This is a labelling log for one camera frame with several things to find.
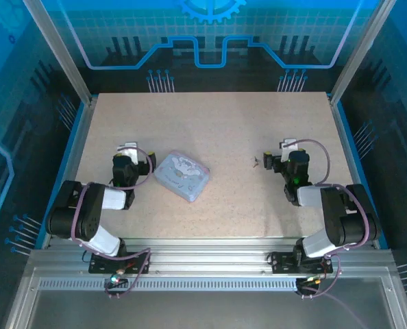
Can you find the pastel cartoon bunny tin box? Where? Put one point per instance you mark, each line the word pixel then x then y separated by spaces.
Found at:
pixel 183 174

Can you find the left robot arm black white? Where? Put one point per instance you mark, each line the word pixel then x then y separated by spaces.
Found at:
pixel 87 212

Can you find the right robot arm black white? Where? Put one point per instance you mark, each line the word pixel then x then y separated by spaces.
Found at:
pixel 337 212

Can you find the small metal key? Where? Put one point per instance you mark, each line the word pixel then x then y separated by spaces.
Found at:
pixel 256 161

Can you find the left controller board with leds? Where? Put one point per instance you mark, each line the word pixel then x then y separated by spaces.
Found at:
pixel 116 279

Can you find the controller board with leds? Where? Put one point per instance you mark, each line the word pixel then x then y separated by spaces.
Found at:
pixel 311 281
pixel 116 279

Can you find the right controller board with leds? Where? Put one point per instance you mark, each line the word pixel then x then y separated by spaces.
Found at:
pixel 311 281

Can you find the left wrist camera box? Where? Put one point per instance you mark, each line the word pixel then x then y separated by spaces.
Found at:
pixel 129 150

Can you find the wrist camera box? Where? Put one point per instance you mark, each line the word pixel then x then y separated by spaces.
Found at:
pixel 129 150
pixel 288 143

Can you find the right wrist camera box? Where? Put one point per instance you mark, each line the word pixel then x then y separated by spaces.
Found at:
pixel 288 143

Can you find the aluminium left side rail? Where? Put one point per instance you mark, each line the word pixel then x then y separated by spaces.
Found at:
pixel 73 164

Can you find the aluminium rail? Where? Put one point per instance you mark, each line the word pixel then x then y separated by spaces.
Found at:
pixel 73 164
pixel 357 164

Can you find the aluminium right side rail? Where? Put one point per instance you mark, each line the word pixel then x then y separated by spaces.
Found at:
pixel 357 164

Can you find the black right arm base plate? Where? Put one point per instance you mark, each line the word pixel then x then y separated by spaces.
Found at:
pixel 282 264

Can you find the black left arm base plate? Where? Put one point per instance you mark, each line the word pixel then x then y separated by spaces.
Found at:
pixel 100 265

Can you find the aluminium front frame beam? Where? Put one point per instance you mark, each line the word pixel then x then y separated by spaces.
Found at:
pixel 207 252

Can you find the aluminium right corner post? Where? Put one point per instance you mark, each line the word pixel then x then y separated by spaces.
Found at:
pixel 359 51

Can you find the aluminium corner post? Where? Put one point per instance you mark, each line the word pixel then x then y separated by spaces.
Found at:
pixel 63 51
pixel 359 51

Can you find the aluminium left corner post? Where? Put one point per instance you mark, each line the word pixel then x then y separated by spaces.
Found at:
pixel 63 51

